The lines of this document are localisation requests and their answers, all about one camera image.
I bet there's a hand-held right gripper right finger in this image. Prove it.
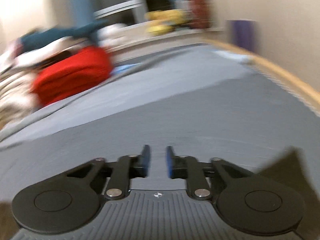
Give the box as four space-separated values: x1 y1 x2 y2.
166 145 256 201

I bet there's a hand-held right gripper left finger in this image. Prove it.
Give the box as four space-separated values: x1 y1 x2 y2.
66 144 152 201

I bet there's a blue-grey bed sheet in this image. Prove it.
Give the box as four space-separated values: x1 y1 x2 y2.
0 42 253 151

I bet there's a light blue cloth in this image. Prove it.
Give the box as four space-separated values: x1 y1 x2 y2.
110 64 141 77

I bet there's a red folded blanket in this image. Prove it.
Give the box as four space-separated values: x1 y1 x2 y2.
31 47 114 107

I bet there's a white window sill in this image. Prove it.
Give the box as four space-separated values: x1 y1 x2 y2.
107 21 225 52

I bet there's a yellow plush duck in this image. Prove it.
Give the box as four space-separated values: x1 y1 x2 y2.
146 23 174 35

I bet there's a white folded blanket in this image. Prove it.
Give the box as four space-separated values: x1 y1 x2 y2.
0 72 43 130

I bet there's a yellow plush bear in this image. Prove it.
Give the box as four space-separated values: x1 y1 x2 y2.
146 9 187 23

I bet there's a purple flat box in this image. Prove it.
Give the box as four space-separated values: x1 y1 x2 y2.
228 19 258 53

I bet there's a white patterned folded bedding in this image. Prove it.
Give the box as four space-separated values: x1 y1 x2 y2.
0 34 83 73

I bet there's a dark red cushion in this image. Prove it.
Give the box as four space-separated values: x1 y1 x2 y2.
186 0 213 29

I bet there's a teal cloth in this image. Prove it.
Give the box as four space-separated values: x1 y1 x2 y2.
21 19 110 53

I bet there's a blue curtain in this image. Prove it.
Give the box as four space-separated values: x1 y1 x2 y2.
67 0 94 26

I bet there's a wooden bed frame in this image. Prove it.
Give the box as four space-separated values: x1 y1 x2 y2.
205 39 320 117

